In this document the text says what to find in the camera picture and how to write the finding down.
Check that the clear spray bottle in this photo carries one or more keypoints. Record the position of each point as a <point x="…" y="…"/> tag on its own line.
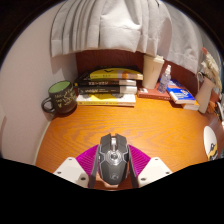
<point x="163" y="81"/>

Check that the orange book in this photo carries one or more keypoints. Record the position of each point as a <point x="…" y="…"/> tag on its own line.
<point x="192" y="106"/>

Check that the blue book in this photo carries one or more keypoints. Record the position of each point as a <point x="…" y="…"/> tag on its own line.
<point x="180" y="94"/>

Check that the white curtain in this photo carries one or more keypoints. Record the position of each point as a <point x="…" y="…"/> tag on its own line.
<point x="116" y="23"/>

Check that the grey computer mouse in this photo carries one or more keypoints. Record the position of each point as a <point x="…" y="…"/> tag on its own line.
<point x="113" y="163"/>

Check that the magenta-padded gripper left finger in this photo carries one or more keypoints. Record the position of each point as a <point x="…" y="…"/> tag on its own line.
<point x="70" y="170"/>

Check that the red book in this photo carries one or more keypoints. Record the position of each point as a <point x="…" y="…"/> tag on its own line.
<point x="151" y="94"/>

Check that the white flower bouquet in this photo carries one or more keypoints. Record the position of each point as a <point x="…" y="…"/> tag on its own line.
<point x="210" y="66"/>

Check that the cream tumbler with lid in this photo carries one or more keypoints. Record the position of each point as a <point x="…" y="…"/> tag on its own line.
<point x="151" y="71"/>

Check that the dark mug with green inside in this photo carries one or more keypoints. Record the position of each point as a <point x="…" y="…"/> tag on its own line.
<point x="63" y="98"/>

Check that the round white mouse pad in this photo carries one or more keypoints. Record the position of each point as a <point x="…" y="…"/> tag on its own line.
<point x="210" y="140"/>

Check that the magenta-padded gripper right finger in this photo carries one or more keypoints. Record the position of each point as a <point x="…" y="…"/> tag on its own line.
<point x="154" y="170"/>

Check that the yellow and white book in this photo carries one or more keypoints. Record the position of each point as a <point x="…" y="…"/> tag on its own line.
<point x="106" y="99"/>

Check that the white ceramic vase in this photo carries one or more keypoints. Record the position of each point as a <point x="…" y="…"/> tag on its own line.
<point x="204" y="95"/>

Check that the yellow and black book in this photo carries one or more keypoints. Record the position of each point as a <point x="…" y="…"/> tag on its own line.
<point x="116" y="74"/>

